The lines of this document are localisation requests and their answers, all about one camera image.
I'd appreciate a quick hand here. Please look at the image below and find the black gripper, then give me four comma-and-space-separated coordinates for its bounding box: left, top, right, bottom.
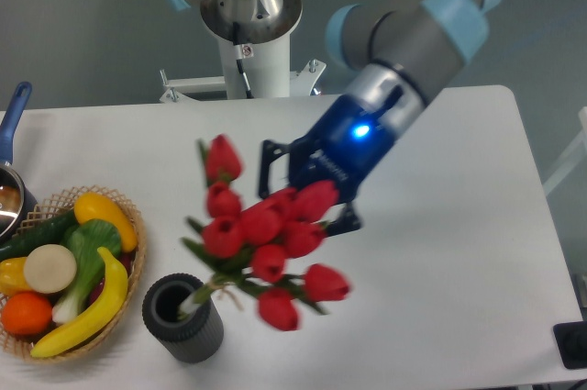
258, 94, 401, 234

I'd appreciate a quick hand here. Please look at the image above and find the red tulip bouquet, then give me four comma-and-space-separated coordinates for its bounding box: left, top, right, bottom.
176, 134, 351, 331

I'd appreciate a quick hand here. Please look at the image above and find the dark grey ribbed vase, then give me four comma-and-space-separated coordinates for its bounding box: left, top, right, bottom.
142, 273, 224, 363

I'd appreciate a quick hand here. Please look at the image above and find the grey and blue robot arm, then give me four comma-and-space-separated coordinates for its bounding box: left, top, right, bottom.
169, 0, 501, 235

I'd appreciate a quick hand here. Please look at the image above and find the red toy fruit in basket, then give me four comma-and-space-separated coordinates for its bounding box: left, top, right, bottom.
87, 252, 134, 306

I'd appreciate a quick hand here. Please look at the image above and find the yellow toy squash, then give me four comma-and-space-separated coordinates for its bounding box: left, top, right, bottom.
73, 192, 138, 253

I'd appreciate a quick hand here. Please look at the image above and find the green toy bok choy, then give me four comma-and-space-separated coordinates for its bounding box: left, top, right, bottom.
52, 219, 121, 326

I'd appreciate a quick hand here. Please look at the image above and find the yellow toy banana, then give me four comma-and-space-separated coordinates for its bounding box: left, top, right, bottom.
30, 247, 128, 359

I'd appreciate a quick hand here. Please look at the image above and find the woven wicker basket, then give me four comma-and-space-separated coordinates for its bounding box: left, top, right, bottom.
1, 185, 147, 363

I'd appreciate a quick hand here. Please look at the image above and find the dark green toy cucumber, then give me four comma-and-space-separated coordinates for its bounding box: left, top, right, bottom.
1, 209, 78, 262

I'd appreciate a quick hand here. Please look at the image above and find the beige round toy slice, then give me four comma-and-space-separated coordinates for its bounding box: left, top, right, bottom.
23, 244, 77, 294

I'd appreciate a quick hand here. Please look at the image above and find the black device at table edge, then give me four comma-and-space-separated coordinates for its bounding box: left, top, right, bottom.
553, 321, 587, 370

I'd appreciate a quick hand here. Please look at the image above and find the yellow toy bell pepper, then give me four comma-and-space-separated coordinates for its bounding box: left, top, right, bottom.
0, 257, 32, 296

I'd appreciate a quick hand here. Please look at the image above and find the toy orange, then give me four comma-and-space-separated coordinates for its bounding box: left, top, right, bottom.
1, 292, 52, 336

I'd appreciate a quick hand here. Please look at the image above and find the black cable on pedestal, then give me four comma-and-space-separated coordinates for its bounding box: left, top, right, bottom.
230, 21, 255, 100

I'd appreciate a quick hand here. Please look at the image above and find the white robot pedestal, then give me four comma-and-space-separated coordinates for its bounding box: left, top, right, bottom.
158, 0, 327, 104

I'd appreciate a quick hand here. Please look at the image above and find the white frame at right edge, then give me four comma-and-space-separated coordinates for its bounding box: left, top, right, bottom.
542, 106, 586, 196

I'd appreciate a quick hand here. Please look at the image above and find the blue handled saucepan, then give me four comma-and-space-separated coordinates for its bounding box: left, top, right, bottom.
1, 82, 37, 244

